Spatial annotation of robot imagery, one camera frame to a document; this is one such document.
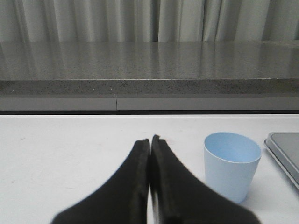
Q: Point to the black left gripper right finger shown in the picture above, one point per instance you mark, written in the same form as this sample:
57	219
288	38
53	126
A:
180	198

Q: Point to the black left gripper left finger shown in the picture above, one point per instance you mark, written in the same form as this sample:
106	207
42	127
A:
122	199

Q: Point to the light blue plastic cup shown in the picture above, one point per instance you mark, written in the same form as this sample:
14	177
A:
230	164

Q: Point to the silver digital kitchen scale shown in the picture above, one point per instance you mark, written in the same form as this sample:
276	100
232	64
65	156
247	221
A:
284	148

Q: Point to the grey stone counter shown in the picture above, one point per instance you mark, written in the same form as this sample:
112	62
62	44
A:
149	76

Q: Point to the grey pleated curtain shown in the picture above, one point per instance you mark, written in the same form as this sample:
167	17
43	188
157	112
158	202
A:
149	20

